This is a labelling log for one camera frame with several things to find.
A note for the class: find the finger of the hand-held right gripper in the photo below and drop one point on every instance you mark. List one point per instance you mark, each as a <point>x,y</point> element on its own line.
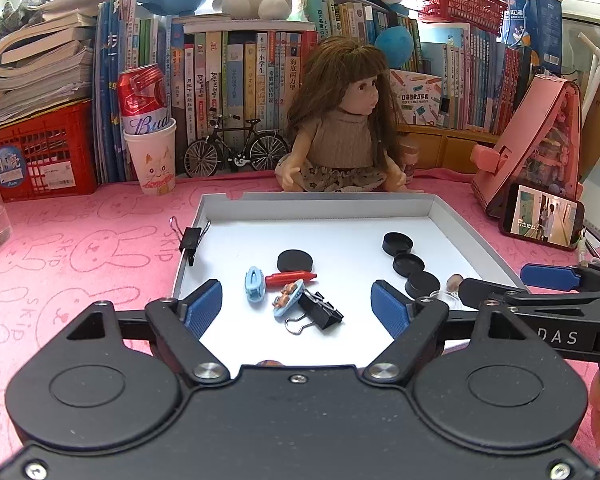
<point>490,292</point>
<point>550,276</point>

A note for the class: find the red plastic basket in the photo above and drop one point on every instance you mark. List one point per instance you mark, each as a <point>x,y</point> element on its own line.
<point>460,5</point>

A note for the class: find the white paper cup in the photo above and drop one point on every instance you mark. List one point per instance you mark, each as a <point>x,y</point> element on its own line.
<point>152,160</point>

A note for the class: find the stack of books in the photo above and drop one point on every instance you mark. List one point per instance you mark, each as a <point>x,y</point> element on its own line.
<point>40,70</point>

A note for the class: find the colourful printed box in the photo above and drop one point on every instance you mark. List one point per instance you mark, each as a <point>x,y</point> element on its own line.
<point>415,97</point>

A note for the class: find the pink triangular stand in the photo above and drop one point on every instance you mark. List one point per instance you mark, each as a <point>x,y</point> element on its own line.
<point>535,125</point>

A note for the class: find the small black binder clip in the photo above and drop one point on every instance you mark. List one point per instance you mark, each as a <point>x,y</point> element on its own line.
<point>190,240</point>

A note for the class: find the brown walnut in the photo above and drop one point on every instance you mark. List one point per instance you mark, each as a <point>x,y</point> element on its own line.
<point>452,282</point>

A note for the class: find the wooden drawer cabinet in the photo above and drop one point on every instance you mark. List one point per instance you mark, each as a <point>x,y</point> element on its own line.
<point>455,147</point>

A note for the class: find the blue carton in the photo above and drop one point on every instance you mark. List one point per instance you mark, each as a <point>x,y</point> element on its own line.
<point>540,35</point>

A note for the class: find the row of upright books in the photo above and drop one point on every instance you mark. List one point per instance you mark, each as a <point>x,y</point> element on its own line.
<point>240,75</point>

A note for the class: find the red beer can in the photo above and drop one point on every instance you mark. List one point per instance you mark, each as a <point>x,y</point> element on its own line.
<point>142,102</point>

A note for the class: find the pink bunny print cloth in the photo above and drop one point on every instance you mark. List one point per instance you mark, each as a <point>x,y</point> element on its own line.
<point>80,270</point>

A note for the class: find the red plastic crate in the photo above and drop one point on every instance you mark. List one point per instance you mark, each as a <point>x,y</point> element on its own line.
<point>45,160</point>

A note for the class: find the white pipe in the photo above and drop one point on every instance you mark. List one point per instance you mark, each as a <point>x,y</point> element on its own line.
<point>597,67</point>

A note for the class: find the tall black cap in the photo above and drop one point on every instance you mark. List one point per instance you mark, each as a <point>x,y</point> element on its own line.
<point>397,242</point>

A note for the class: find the flat lying book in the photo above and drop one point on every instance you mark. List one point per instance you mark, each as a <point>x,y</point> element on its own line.
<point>240,24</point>

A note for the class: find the smartphone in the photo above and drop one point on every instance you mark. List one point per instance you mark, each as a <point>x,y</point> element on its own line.
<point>540,215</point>

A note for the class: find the black disc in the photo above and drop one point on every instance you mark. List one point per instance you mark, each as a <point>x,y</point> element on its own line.
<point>295,261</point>

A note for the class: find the blue hair clip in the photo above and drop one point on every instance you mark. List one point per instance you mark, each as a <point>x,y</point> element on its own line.
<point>255,285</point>
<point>287,297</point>

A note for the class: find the large black binder clip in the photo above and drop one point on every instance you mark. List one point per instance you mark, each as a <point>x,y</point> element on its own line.
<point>315,312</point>

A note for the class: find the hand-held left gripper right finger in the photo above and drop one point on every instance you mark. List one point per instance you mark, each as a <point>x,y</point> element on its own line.
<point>392,310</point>

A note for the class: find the brown jar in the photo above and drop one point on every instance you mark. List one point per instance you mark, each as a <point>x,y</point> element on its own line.
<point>410,160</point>

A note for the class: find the black toy bicycle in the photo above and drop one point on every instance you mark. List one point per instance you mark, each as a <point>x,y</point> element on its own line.
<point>240,160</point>

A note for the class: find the brown-haired doll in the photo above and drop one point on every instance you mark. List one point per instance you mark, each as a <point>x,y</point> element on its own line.
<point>340,140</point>

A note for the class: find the blue round plush ball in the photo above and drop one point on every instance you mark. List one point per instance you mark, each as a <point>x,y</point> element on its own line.
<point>395,40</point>

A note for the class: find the white cardboard box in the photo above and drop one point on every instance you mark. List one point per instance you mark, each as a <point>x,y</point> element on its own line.
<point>340,240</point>

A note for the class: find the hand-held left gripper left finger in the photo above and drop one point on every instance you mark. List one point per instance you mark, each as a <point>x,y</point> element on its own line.
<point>202,307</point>

